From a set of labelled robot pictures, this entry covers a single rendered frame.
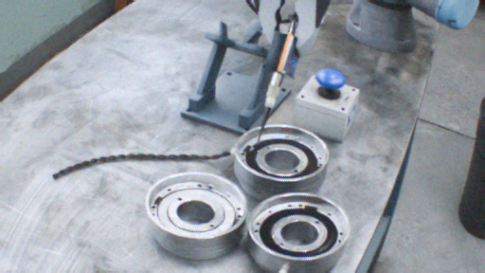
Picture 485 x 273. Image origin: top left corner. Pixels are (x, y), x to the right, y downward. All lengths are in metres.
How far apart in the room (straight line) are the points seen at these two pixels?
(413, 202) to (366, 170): 1.27
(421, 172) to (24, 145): 1.64
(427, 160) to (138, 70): 1.49
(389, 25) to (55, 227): 0.69
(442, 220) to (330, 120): 1.25
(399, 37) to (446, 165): 1.22
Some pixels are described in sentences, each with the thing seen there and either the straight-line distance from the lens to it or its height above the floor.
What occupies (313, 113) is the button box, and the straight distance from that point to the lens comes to 0.83.
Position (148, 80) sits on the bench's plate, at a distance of 0.95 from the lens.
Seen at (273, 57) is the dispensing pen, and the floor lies 0.93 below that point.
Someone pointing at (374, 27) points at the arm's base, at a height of 0.84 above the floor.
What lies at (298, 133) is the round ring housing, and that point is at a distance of 0.78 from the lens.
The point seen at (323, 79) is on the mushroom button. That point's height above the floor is 0.87.
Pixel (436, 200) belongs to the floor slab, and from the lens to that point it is 2.10.
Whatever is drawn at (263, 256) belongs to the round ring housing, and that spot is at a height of 0.83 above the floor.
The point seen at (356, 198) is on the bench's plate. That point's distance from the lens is 0.75.
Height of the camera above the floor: 1.27
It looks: 35 degrees down
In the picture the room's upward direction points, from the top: 4 degrees clockwise
